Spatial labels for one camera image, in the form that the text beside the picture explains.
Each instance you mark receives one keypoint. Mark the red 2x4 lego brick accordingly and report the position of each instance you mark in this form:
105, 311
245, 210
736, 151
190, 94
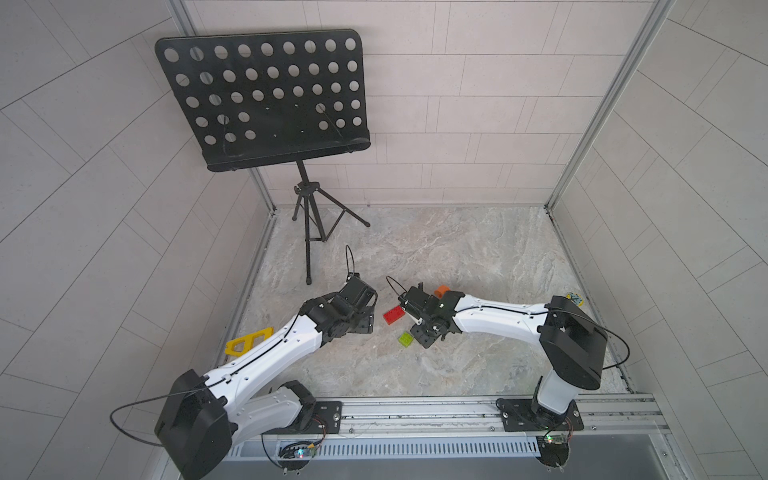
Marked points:
393, 315

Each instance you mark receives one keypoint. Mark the left controller circuit board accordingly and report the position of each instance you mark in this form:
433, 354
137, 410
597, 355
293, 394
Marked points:
295, 456

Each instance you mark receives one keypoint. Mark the small yellow toy piece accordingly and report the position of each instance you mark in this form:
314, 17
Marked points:
576, 299

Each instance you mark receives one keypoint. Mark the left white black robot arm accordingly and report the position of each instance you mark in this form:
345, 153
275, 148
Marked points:
205, 415

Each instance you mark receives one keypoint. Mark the controller circuit board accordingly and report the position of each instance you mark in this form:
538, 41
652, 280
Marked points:
554, 450
295, 456

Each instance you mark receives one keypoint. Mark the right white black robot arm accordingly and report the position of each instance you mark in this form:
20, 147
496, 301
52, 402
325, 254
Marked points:
574, 345

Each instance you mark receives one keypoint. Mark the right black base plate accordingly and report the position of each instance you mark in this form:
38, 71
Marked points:
525, 415

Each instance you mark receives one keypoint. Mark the aluminium mounting rail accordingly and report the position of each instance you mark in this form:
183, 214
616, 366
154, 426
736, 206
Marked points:
475, 416

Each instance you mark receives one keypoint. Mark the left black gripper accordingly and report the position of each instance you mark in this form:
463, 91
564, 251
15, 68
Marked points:
367, 314

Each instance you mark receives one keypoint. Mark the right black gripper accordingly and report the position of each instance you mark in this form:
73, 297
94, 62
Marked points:
418, 337

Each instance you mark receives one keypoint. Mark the right controller circuit board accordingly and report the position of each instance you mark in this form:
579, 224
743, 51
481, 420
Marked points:
554, 450

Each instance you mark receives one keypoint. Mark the black perforated music stand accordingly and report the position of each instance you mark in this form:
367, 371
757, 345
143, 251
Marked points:
263, 99

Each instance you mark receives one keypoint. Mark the green 2x2 lego brick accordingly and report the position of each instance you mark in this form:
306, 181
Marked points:
406, 339

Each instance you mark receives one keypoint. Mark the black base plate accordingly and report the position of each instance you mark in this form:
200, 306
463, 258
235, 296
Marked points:
324, 418
525, 415

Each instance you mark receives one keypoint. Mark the orange half-round lego piece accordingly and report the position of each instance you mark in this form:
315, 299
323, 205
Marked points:
440, 291

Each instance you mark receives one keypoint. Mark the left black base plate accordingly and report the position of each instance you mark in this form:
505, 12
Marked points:
324, 418

